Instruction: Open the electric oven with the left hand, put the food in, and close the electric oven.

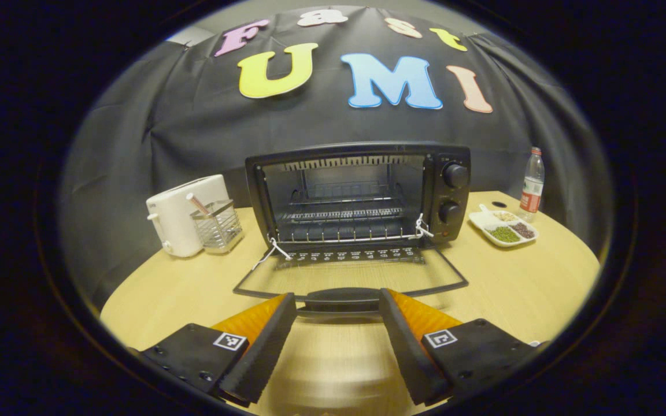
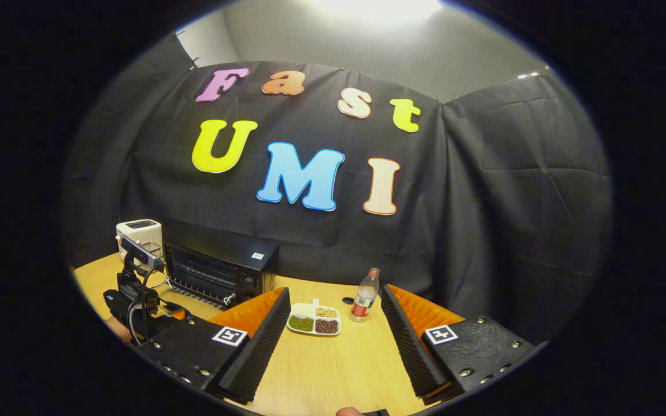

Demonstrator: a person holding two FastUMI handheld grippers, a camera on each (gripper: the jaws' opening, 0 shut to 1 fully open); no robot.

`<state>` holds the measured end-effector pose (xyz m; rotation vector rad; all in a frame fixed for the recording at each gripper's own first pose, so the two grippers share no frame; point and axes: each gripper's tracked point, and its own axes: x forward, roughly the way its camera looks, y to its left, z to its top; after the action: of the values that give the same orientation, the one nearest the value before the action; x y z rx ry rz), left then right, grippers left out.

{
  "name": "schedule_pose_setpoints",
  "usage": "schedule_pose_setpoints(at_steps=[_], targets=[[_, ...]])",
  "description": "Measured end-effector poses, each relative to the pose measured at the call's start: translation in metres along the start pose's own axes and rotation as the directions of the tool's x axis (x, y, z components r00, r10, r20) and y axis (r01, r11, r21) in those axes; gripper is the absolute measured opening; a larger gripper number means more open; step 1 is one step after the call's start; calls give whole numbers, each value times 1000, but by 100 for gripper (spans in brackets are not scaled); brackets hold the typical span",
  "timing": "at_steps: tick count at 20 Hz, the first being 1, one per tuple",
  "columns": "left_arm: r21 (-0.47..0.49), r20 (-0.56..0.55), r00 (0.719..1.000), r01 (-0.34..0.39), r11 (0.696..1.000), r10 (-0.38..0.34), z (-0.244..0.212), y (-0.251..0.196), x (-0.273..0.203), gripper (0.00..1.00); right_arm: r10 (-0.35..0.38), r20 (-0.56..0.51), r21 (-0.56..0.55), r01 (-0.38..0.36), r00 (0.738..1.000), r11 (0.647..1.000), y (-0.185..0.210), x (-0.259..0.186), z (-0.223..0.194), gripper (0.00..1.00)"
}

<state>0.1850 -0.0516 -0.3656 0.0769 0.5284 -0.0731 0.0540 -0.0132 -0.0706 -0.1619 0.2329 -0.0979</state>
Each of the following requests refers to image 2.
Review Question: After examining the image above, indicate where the large ceiling light panel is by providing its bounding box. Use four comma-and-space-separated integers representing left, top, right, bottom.
310, 0, 445, 25

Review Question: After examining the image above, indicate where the white divided plate of beans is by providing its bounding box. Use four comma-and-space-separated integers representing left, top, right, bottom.
286, 299, 343, 337

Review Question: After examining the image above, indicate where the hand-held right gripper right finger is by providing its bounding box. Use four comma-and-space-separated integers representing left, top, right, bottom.
380, 284, 537, 405

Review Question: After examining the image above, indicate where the black electric oven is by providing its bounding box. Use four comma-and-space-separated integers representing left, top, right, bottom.
162, 233, 280, 310

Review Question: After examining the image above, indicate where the white toaster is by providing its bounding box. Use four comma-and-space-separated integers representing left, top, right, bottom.
116, 219, 164, 262

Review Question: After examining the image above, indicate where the black backdrop cloth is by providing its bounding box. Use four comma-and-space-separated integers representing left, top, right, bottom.
61, 35, 614, 343

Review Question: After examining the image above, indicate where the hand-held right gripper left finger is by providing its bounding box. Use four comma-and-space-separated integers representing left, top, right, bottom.
135, 287, 291, 405

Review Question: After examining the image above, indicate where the clear water bottle red label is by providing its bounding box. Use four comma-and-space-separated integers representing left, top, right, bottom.
349, 267, 381, 323

